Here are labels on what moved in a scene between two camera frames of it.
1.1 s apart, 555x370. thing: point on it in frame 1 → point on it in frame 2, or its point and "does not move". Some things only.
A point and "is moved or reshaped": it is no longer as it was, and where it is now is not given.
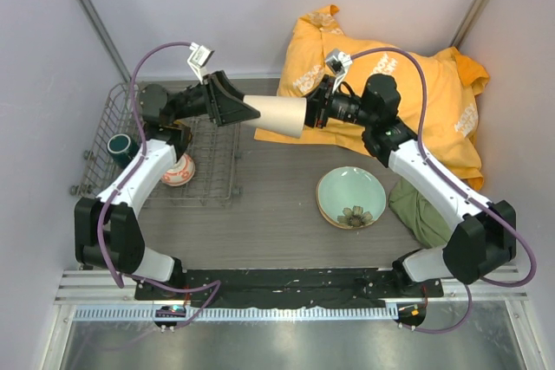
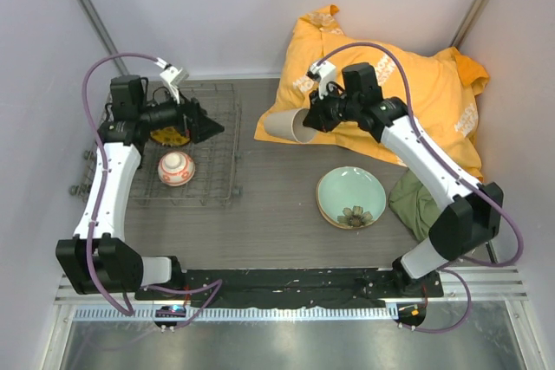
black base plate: (299, 287) does not move
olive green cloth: (428, 223) does not move
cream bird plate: (326, 219) does not move
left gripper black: (225, 102) → (197, 126)
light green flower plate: (350, 197) does not move
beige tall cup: (285, 115) is moved or reshaped
